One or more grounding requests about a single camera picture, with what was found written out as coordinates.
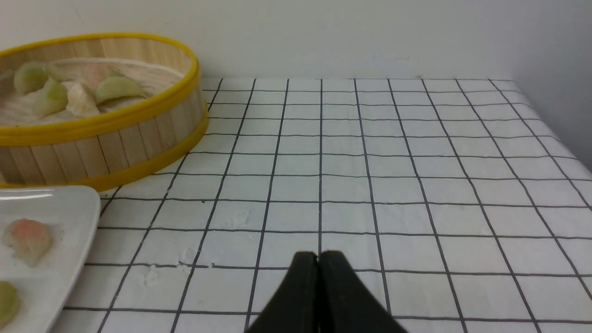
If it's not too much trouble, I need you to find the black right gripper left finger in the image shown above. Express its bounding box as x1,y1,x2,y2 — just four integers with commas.
247,252,319,333

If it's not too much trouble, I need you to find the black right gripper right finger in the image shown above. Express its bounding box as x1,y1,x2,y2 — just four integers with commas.
318,251,406,333

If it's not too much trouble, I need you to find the white square plate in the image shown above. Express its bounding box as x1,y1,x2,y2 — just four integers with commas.
0,186,101,333

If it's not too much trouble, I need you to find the pink dumpling on plate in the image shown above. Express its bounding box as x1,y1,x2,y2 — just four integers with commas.
1,219,53,268

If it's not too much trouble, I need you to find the green dumpling on plate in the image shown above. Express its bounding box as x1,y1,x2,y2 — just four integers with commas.
0,281,20,329

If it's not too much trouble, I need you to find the white grid tablecloth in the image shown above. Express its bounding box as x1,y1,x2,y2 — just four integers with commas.
53,78,592,333

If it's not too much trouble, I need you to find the bamboo steamer basket yellow rim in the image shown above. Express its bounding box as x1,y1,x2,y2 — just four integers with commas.
1,32,209,191

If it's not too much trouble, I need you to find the green dumpling steamer right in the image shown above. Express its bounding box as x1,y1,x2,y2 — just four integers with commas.
94,76,146,104

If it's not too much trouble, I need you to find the green dumpling steamer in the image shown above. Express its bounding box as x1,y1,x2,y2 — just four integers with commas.
94,76,146,104
32,78,68,117
13,62,72,94

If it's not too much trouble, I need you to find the white dumpling in steamer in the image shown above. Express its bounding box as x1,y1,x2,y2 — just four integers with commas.
66,82,100,118

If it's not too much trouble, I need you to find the pink dumpling in steamer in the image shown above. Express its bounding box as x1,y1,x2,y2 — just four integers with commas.
78,63,123,91

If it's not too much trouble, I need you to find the green dumpling steamer centre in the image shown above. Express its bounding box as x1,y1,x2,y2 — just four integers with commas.
32,78,68,117

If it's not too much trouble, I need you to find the green dumpling steamer left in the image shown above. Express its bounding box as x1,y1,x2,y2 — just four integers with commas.
13,62,72,94

